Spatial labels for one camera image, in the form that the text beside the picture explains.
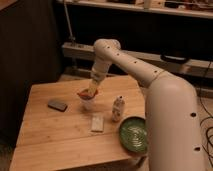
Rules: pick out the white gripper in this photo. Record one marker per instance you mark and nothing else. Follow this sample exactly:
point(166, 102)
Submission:
point(96, 79)

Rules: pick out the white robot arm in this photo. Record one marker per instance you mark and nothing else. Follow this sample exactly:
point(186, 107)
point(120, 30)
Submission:
point(173, 130)

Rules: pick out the white ceramic cup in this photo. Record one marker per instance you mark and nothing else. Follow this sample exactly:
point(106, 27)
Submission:
point(88, 104)

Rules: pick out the white patterned ceramic bottle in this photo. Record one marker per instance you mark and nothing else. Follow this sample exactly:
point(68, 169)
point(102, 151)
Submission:
point(118, 109)

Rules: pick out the green ceramic plate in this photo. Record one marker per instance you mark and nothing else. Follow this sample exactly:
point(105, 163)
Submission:
point(133, 134)

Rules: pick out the white rectangular sponge block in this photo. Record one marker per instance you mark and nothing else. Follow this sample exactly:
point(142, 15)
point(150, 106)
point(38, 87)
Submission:
point(97, 123)

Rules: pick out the metal vertical pole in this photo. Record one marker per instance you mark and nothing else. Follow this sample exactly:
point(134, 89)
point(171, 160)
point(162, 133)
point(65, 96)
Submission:
point(71, 37)

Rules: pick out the grey rectangular block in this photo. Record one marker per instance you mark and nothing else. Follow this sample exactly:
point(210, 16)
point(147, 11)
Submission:
point(57, 105)

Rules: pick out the wooden table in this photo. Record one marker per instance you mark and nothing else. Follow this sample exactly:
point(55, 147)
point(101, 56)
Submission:
point(51, 140)

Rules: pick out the upper wooden shelf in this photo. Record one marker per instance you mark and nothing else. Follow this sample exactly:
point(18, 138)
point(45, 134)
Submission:
point(129, 7)

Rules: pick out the long grey metal case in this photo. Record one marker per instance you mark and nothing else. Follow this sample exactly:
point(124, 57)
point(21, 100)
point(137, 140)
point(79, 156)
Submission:
point(192, 67)

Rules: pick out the black case handle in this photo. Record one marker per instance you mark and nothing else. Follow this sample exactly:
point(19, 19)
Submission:
point(177, 60)

